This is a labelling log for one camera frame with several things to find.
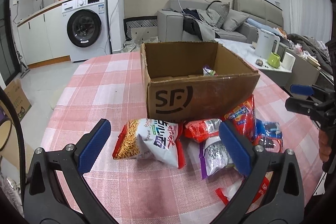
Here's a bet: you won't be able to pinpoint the blue Oreo packet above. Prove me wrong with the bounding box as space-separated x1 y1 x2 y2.
253 119 283 153

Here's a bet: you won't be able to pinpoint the red blue-label chip bag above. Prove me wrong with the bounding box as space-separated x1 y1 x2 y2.
222 94 256 141

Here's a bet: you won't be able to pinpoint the purple snack bag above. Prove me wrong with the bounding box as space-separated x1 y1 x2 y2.
199 136 234 180

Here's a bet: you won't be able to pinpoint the small red snack packet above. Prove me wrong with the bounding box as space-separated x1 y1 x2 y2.
183 118 222 143

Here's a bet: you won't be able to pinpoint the white red noodle snack bag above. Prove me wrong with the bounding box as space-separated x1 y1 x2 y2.
112 118 186 169

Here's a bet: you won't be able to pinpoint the red white balloon bag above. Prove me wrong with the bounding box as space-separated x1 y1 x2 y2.
215 172 273 210

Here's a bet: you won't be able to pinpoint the person's right hand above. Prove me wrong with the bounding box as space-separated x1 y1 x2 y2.
318 130 331 162

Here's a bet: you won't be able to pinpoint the toilet paper roll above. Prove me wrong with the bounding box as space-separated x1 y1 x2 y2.
281 52 295 71

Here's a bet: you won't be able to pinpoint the green mug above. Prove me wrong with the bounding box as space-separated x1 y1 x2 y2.
267 52 281 69

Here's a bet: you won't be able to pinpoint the metal tea infuser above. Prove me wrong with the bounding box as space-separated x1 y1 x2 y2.
255 59 266 67

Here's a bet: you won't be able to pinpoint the white electric kettle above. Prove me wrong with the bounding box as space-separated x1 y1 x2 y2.
255 29 280 59

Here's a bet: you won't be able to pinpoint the marble coffee table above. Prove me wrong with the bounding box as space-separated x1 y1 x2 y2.
215 39 291 86

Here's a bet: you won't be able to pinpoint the grey sofa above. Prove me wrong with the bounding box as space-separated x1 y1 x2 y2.
157 0 284 43

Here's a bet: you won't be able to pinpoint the grey cushion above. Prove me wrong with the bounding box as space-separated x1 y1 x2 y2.
222 10 249 32

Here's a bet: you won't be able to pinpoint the cardboard box on floor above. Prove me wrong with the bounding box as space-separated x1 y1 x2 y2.
4 79 31 121

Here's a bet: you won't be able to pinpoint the pink checkered tablecloth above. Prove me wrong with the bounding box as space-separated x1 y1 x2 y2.
40 52 324 224

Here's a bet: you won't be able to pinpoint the SF cardboard box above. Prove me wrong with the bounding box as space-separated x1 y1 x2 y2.
140 42 260 122

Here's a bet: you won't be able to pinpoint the dark clothes on sofa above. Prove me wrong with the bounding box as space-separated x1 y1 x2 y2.
182 9 221 42

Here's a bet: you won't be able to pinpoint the white kitchen cabinets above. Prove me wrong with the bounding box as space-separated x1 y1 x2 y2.
18 6 69 65

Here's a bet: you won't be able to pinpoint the white washing machine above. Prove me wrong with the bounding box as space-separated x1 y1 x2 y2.
62 0 112 63

